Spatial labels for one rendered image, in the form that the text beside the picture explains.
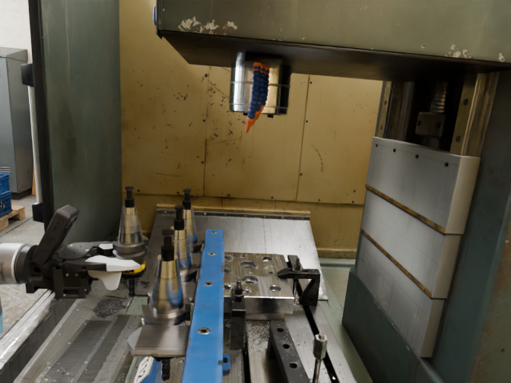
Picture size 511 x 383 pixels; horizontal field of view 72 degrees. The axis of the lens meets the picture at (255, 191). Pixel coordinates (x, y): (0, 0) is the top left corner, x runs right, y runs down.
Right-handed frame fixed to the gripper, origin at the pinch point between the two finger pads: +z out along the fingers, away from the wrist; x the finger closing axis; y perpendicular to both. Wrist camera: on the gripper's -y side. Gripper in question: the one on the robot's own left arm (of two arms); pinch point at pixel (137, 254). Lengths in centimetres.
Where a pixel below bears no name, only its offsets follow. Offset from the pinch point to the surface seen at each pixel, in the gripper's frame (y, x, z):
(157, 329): -1.9, 24.9, 8.5
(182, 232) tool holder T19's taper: -9.0, 10.9, 9.8
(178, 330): -1.9, 25.0, 11.0
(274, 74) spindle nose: -36, -25, 27
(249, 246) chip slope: 46, -111, 30
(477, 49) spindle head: -40, 0, 59
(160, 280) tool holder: -7.0, 22.4, 8.5
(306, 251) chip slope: 47, -109, 61
